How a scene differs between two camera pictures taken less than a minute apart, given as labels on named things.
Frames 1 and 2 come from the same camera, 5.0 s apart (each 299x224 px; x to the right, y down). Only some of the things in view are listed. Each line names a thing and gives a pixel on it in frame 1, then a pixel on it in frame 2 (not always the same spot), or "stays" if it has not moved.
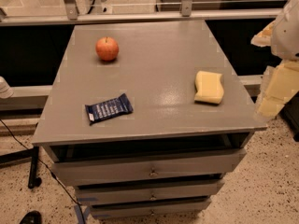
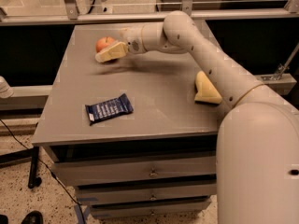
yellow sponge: [209, 88] stays
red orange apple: [106, 48] stays
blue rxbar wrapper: [108, 108] stays
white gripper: [287, 36] to [133, 40]
